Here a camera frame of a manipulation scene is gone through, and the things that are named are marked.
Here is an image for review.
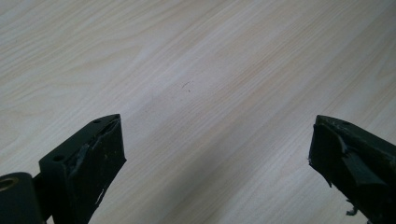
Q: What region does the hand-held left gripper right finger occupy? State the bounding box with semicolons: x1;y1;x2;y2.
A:
307;114;396;224

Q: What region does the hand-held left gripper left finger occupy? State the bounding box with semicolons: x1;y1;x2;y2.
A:
38;113;128;224

